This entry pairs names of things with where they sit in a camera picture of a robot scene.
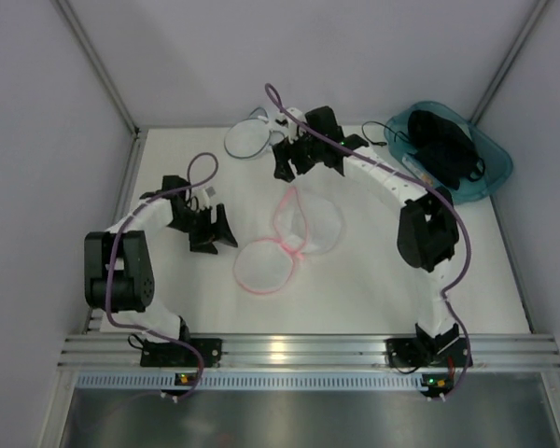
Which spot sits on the left aluminium corner post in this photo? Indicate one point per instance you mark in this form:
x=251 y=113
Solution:
x=72 y=21

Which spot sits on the aluminium corner post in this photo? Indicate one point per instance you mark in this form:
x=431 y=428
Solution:
x=72 y=21
x=530 y=23

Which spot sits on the aluminium front rail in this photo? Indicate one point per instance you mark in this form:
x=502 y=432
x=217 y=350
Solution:
x=490 y=352

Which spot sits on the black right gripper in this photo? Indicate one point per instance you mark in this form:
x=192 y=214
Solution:
x=297 y=150

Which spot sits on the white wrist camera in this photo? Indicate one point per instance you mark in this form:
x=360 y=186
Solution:
x=206 y=197
x=286 y=124

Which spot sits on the blue-trimmed white mesh laundry bag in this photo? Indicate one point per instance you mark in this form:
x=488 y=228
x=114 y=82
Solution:
x=253 y=136

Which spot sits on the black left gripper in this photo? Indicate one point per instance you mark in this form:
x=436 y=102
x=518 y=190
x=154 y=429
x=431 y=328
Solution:
x=207 y=227

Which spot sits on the right aluminium corner post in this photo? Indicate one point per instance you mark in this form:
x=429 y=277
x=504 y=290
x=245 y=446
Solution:
x=530 y=23

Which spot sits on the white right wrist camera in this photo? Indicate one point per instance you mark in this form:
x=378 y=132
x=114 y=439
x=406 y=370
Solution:
x=286 y=124

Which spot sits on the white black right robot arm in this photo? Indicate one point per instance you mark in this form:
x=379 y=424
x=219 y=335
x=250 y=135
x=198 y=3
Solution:
x=428 y=226

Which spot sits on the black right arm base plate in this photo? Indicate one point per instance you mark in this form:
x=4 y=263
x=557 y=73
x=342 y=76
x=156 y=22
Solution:
x=408 y=354

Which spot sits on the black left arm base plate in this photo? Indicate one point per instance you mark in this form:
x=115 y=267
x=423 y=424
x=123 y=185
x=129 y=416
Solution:
x=168 y=355

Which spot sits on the white slotted cable duct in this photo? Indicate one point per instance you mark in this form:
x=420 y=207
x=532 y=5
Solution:
x=256 y=381

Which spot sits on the black bra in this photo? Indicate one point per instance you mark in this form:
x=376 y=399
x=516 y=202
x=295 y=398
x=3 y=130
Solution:
x=443 y=149

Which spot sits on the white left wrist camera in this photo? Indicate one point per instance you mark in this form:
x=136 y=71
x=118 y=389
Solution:
x=206 y=197

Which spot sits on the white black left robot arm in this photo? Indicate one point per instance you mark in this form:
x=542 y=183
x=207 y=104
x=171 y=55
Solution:
x=118 y=274

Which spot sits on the teal plastic tray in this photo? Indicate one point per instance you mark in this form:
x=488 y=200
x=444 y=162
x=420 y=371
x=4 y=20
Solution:
x=498 y=163

